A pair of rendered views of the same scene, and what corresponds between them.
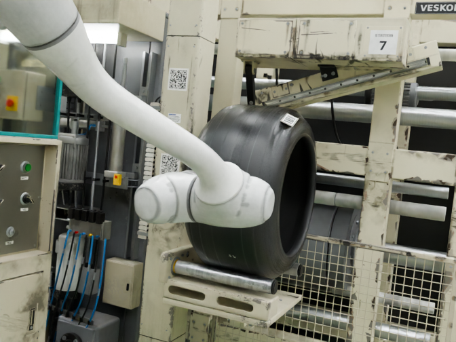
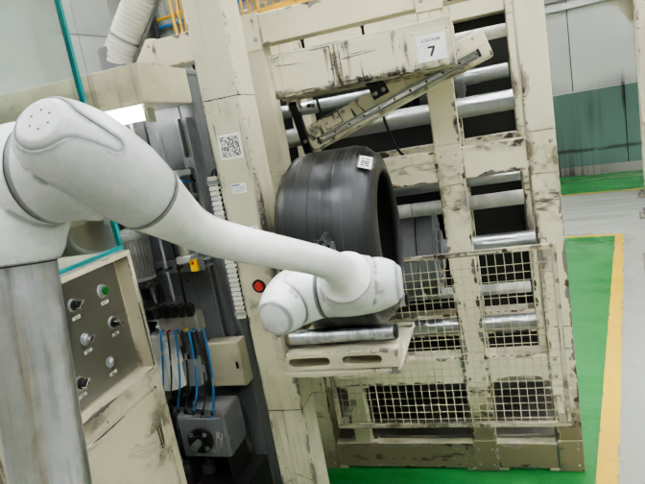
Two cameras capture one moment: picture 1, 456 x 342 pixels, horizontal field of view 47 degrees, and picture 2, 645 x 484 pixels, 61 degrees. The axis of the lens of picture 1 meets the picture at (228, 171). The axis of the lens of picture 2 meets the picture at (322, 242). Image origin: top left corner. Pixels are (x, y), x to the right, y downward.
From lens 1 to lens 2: 0.25 m
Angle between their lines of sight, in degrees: 10
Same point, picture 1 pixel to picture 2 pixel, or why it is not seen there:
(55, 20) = (159, 194)
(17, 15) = (120, 206)
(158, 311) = (281, 383)
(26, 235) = (127, 357)
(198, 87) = (253, 148)
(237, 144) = (322, 205)
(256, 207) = (392, 291)
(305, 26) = (345, 49)
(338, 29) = (381, 44)
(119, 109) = (237, 248)
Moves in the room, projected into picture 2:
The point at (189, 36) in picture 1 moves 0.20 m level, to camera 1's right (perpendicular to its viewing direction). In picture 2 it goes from (228, 97) to (295, 86)
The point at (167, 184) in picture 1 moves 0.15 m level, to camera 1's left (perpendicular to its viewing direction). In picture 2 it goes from (290, 291) to (213, 306)
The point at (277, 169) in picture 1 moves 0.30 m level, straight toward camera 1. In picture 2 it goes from (370, 219) to (390, 240)
